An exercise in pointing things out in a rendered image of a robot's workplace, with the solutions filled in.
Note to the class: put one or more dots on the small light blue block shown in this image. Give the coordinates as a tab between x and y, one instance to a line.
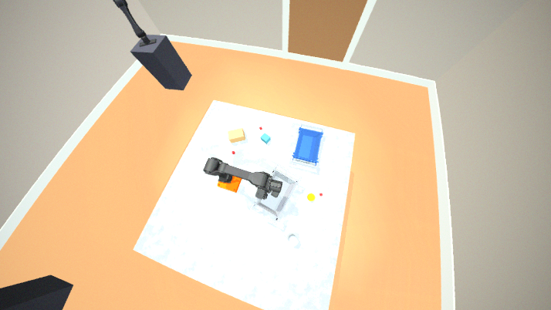
265	138

